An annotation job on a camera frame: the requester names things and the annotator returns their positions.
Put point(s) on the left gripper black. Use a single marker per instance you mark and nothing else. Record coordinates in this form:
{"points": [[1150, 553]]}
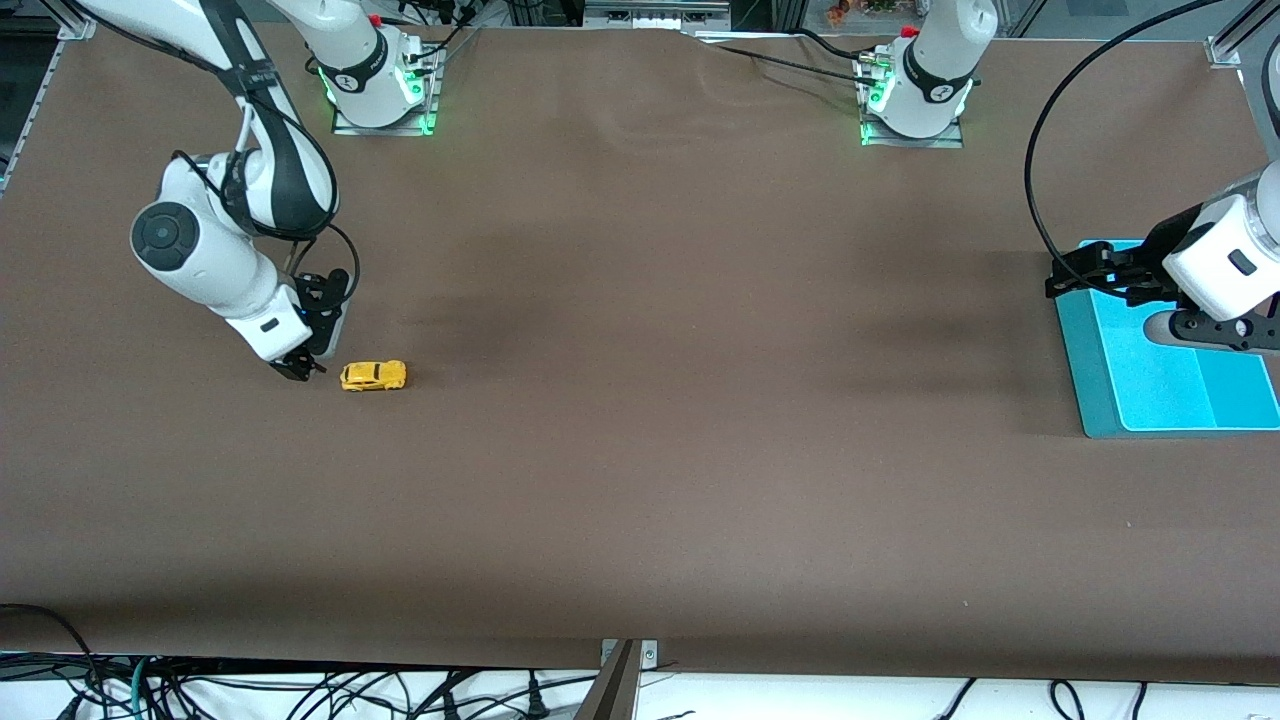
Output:
{"points": [[1150, 254]]}

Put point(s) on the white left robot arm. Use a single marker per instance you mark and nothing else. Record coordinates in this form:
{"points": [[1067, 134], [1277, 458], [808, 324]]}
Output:
{"points": [[940, 70]]}

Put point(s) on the small orange background object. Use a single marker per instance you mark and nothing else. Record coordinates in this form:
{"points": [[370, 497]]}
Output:
{"points": [[838, 12]]}

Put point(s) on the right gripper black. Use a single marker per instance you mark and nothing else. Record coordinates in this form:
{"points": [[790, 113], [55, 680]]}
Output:
{"points": [[295, 365]]}

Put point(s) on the yellow toy beetle car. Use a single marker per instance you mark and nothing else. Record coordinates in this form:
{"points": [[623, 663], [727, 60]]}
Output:
{"points": [[372, 376]]}

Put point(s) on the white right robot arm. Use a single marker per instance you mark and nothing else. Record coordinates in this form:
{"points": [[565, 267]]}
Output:
{"points": [[200, 250]]}

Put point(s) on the silver table corner bracket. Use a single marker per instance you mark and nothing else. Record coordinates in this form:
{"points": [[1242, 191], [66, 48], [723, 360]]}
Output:
{"points": [[1225, 52], [75, 30]]}

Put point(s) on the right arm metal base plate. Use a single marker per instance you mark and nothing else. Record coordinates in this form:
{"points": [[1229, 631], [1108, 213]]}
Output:
{"points": [[430, 95]]}

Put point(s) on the dark angled support beam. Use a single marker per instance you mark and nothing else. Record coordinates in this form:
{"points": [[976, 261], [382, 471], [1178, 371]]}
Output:
{"points": [[610, 695]]}

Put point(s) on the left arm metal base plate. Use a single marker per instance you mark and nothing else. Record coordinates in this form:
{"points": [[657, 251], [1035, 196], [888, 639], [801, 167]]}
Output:
{"points": [[912, 142]]}

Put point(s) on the teal plastic storage bin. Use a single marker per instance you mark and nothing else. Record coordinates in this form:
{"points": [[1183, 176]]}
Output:
{"points": [[1160, 400]]}

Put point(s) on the silver table edge bracket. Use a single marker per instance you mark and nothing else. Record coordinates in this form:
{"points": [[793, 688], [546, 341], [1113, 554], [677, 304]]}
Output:
{"points": [[650, 655]]}

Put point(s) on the silver aluminium frame rail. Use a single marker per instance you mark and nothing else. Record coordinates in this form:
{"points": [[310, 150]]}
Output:
{"points": [[655, 15]]}

